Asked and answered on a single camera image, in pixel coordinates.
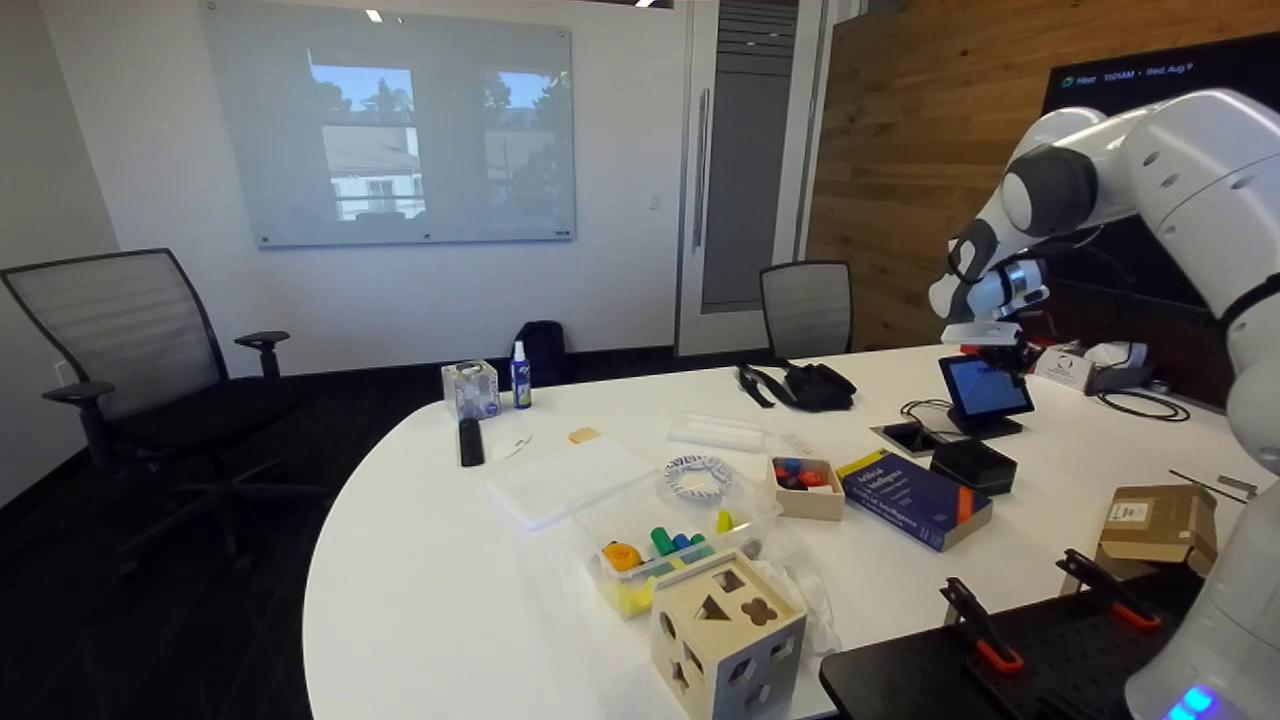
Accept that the black cube speaker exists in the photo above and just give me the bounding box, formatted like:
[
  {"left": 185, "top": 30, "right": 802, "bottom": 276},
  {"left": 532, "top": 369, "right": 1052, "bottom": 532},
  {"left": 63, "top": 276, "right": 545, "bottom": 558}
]
[{"left": 932, "top": 439, "right": 1017, "bottom": 495}]

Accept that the brown cardboard box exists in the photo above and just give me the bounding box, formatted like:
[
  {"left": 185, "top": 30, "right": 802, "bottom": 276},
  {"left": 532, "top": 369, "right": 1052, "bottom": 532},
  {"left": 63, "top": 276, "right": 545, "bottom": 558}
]
[{"left": 1101, "top": 483, "right": 1215, "bottom": 576}]

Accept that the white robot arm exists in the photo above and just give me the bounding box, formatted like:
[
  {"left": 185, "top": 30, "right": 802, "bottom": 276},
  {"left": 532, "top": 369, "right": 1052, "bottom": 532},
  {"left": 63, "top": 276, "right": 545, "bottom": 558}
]
[{"left": 930, "top": 86, "right": 1280, "bottom": 720}]

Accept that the small wooden block box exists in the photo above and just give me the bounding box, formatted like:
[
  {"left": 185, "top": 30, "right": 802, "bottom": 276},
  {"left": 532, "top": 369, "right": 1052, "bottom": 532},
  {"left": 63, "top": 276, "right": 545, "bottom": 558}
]
[{"left": 773, "top": 456, "right": 843, "bottom": 519}]

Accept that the blue book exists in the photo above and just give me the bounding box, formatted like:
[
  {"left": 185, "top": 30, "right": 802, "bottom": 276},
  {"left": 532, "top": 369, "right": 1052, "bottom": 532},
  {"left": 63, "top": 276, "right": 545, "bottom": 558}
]
[{"left": 837, "top": 451, "right": 993, "bottom": 553}]

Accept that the blue spray bottle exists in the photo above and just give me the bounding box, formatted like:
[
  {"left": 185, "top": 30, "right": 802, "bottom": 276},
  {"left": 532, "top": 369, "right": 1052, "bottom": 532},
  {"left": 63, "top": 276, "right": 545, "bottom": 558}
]
[{"left": 508, "top": 340, "right": 532, "bottom": 407}]

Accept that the white plastic lid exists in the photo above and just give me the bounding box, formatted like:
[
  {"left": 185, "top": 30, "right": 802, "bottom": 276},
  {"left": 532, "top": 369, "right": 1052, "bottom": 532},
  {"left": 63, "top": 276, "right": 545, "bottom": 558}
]
[{"left": 494, "top": 439, "right": 652, "bottom": 528}]

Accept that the black bag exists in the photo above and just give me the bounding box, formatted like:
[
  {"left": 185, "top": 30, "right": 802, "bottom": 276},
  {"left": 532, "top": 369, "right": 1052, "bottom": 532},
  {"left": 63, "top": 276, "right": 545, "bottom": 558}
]
[{"left": 735, "top": 363, "right": 858, "bottom": 413}]

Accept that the grey mesh office chair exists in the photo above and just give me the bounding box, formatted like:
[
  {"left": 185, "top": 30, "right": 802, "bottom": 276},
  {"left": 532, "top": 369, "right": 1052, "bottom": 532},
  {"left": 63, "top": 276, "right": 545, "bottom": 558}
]
[{"left": 762, "top": 260, "right": 852, "bottom": 358}]

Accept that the black remote control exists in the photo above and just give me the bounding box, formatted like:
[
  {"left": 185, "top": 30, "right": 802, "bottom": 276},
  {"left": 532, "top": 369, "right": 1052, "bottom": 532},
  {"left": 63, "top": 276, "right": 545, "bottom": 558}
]
[{"left": 457, "top": 417, "right": 484, "bottom": 468}]

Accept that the clear plastic toy container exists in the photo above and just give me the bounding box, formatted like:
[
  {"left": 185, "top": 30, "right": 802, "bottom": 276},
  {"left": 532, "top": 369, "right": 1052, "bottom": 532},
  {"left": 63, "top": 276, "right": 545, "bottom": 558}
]
[{"left": 578, "top": 483, "right": 773, "bottom": 620}]

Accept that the wooden shape sorter cube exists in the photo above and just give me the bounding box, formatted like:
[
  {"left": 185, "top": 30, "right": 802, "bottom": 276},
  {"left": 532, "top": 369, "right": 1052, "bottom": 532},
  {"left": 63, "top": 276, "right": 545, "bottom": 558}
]
[{"left": 652, "top": 553, "right": 809, "bottom": 720}]

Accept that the black tablet display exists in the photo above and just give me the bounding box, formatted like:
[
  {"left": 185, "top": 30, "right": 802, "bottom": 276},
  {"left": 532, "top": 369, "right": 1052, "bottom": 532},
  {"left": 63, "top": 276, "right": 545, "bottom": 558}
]
[{"left": 942, "top": 355, "right": 1033, "bottom": 437}]

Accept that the glass whiteboard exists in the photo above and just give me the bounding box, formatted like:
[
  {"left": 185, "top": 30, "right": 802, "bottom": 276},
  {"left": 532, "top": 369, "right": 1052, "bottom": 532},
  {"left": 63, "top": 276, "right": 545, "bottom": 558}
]
[{"left": 206, "top": 0, "right": 578, "bottom": 253}]

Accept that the black orange clamp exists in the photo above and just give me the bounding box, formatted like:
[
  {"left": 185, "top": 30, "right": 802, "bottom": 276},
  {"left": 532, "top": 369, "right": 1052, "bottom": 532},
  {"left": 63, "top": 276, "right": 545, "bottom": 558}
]
[
  {"left": 942, "top": 576, "right": 1023, "bottom": 675},
  {"left": 1056, "top": 548, "right": 1163, "bottom": 632}
]

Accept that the black armrest office chair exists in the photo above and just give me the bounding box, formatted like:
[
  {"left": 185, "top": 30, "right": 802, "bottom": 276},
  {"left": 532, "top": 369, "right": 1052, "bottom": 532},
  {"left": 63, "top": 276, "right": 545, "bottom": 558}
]
[{"left": 0, "top": 249, "right": 311, "bottom": 576}]

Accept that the black mounting plate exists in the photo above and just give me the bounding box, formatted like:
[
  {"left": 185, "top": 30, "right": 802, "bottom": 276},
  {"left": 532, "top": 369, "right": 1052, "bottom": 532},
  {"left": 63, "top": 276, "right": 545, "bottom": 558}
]
[{"left": 821, "top": 569, "right": 1200, "bottom": 720}]

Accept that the wall television screen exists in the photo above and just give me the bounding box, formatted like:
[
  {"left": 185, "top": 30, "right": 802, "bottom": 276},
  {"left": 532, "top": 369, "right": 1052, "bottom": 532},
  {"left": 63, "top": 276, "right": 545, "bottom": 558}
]
[{"left": 1039, "top": 30, "right": 1280, "bottom": 111}]

